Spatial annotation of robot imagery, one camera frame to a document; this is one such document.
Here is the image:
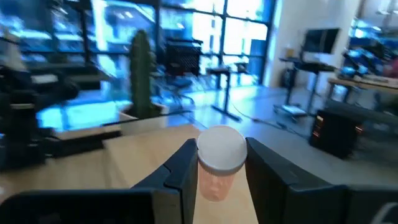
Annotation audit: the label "white hexagonal plant pot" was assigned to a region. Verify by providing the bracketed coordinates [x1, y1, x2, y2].
[119, 102, 170, 136]

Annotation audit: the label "black standing desk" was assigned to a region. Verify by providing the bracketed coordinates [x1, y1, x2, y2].
[273, 55, 338, 118]

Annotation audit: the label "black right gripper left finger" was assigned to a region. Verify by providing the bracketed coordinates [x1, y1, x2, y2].
[130, 138, 200, 224]

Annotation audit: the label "black monitor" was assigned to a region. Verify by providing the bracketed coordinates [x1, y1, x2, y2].
[303, 27, 341, 54]

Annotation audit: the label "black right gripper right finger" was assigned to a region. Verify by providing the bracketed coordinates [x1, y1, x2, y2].
[244, 136, 351, 224]

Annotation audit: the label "light wooden table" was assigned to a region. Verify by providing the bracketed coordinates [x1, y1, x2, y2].
[101, 110, 261, 224]

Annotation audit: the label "black computer tower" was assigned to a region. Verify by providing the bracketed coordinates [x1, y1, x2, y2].
[308, 107, 364, 160]

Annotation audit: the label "pink pill bottle white cap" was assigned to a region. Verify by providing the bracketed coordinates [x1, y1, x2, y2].
[196, 124, 249, 202]

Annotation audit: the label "black mesh office chair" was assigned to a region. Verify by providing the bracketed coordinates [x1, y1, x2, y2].
[157, 36, 205, 105]

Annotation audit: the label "black aluminium extrusion frame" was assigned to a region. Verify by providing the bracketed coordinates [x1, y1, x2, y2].
[46, 129, 123, 158]

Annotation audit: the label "green cactus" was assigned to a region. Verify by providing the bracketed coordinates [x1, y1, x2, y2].
[129, 29, 156, 119]

